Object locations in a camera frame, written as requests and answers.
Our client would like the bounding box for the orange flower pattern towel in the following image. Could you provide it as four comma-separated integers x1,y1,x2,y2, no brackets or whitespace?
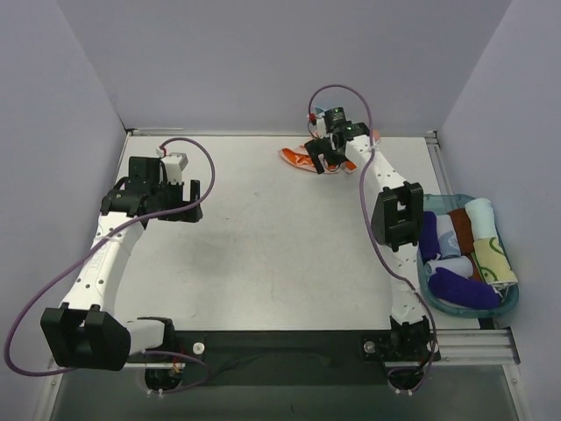
278,145,358,174

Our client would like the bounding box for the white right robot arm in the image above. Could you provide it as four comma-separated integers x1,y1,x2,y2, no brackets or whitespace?
304,123,437,366

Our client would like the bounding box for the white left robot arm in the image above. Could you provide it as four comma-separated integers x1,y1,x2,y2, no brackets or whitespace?
40,153,202,371

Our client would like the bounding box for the blue orange patterned towel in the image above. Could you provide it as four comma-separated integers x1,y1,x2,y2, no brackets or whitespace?
313,104,381,144

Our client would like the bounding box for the purple rolled towel back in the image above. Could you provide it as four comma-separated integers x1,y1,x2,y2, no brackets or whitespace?
419,211,440,263

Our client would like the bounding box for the purple rolled towel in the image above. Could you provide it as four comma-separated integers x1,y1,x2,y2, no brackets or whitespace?
419,211,440,263
428,268,501,310

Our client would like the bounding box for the brown rolled towel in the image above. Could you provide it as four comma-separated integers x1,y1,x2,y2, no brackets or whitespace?
448,208,474,255

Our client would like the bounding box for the light blue rolled towel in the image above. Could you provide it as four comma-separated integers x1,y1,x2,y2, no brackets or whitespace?
437,215,461,259

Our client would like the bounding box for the mint white rolled towel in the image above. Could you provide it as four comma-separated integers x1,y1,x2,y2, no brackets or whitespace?
464,198,498,240

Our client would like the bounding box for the purple rolled towel front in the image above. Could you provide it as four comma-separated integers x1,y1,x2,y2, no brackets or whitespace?
428,268,501,310

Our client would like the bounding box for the cream green rolled towel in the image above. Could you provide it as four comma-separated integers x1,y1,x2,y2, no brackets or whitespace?
474,237,518,288

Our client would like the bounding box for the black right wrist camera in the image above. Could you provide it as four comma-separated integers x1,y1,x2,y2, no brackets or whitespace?
323,107,351,133

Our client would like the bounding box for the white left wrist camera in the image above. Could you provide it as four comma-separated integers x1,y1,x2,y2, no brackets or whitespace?
156,148,188,185

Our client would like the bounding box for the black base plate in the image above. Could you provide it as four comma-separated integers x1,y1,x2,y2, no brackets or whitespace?
126,329,435,387

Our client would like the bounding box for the aluminium front rail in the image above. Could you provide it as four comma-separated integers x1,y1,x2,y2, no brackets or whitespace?
46,328,522,374

